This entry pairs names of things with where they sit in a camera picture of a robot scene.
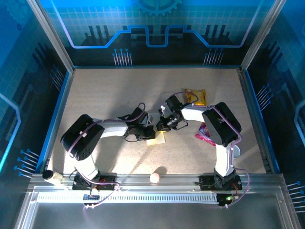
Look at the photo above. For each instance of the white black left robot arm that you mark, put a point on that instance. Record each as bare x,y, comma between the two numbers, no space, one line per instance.
83,138

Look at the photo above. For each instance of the pink purple candy packet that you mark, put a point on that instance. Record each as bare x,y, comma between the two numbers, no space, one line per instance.
202,136

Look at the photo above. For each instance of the yellow snack packet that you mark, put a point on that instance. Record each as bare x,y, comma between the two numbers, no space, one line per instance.
199,95

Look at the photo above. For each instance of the small pink ball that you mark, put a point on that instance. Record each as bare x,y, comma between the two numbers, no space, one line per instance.
155,178

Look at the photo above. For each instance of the pink grey cup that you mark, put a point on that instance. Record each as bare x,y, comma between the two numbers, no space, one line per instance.
236,152

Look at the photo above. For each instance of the small black connector board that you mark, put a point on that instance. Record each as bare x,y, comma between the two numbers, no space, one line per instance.
91,197

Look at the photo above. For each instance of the grey metal panel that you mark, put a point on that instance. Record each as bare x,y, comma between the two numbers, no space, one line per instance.
152,217

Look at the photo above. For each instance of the cream roll with black cap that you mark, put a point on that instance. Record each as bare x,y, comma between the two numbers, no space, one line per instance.
56,178

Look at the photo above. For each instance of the black controller with green LED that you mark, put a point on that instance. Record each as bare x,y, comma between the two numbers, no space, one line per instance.
225,200

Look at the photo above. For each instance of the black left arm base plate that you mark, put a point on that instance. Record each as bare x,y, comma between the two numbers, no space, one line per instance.
107,182

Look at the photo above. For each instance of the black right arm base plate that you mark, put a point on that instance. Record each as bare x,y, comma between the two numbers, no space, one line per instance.
207,183

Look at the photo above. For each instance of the aluminium side rail blue edge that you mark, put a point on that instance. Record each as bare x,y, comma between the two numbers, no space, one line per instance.
256,119
57,119

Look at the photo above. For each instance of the aluminium frame post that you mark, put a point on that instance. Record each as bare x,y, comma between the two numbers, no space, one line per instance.
262,35
51,38

